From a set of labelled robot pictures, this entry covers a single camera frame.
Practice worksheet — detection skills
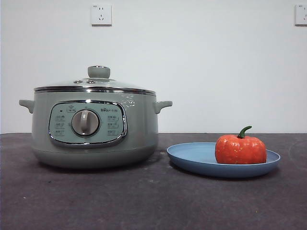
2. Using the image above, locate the glass lid with green knob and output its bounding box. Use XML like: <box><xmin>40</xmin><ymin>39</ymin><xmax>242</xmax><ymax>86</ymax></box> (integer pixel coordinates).
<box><xmin>33</xmin><ymin>65</ymin><xmax>157</xmax><ymax>94</ymax></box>

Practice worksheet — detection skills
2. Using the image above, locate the orange pumpkin with green stem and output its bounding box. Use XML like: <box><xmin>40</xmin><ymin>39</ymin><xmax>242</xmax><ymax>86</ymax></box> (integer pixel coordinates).
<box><xmin>214</xmin><ymin>126</ymin><xmax>268</xmax><ymax>165</ymax></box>

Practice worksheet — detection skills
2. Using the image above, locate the sage green electric steamer pot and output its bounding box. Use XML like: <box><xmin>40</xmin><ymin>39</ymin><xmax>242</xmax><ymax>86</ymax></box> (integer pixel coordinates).
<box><xmin>19</xmin><ymin>91</ymin><xmax>173</xmax><ymax>170</ymax></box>

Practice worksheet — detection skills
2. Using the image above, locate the blue round plate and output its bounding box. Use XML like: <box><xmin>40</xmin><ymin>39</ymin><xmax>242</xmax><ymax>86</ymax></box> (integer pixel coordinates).
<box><xmin>166</xmin><ymin>142</ymin><xmax>281</xmax><ymax>178</ymax></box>

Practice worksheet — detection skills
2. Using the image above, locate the white wall socket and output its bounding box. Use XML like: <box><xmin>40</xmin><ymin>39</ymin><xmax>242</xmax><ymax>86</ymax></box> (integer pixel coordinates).
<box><xmin>90</xmin><ymin>3</ymin><xmax>113</xmax><ymax>26</ymax></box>
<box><xmin>295</xmin><ymin>3</ymin><xmax>307</xmax><ymax>26</ymax></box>

